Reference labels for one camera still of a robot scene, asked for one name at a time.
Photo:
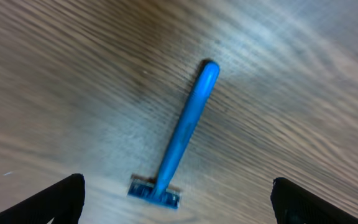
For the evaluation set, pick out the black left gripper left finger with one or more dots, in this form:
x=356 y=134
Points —
x=60 y=203

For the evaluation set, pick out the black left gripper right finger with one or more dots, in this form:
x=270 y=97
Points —
x=293 y=204

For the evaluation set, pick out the blue disposable razor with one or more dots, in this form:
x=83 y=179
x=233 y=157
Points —
x=159 y=192

